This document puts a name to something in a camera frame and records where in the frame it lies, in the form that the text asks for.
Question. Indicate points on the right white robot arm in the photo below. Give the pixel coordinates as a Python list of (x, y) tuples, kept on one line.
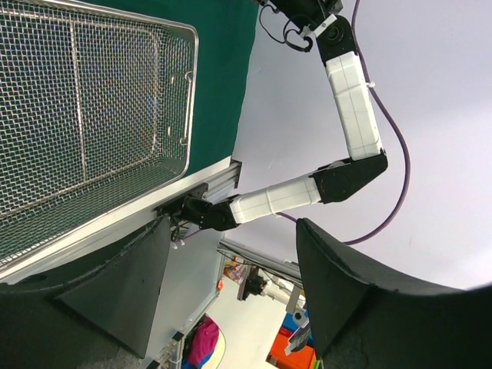
[(282, 80)]

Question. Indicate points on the wire mesh instrument tray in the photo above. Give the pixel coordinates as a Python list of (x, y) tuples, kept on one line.
[(96, 111)]

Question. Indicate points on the background black device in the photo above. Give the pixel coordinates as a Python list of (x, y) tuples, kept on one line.
[(252, 284)]

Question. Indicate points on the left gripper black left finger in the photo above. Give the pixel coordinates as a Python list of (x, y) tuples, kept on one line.
[(94, 312)]

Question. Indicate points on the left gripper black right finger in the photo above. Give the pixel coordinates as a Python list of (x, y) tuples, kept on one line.
[(364, 314)]

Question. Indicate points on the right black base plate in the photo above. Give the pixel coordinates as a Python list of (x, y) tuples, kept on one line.
[(188, 205)]

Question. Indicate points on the green surgical drape cloth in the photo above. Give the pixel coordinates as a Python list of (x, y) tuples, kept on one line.
[(226, 31)]

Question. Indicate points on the aluminium front rail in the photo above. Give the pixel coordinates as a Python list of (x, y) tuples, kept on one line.
[(117, 223)]

